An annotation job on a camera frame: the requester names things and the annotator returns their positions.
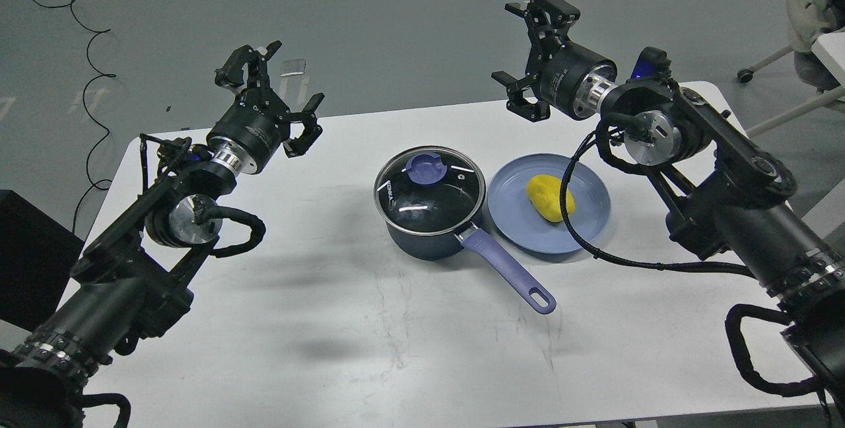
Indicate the white chair with cloth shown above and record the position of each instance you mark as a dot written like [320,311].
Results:
[808,20]

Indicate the black box at left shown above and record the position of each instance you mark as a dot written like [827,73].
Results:
[37,254]

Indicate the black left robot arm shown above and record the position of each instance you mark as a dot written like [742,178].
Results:
[134,277]

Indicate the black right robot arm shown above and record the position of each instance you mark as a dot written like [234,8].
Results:
[726,198]

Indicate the blue round plate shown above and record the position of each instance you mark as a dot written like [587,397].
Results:
[525,204]

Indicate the clear plastic piece on floor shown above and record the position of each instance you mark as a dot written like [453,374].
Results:
[293,67]

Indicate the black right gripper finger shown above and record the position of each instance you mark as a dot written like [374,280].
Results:
[516,103]
[547,23]

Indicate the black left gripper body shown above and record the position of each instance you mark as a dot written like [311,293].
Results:
[250,132]

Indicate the glass lid purple knob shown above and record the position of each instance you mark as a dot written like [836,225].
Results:
[429,190]

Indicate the dark blue saucepan purple handle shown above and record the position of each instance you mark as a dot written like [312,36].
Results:
[471,236]

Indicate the yellow potato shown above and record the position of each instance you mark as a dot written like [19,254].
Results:
[543,191]

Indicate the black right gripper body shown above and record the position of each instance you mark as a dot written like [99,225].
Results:
[575,79]

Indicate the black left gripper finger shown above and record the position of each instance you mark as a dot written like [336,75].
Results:
[298,146]
[246,69]

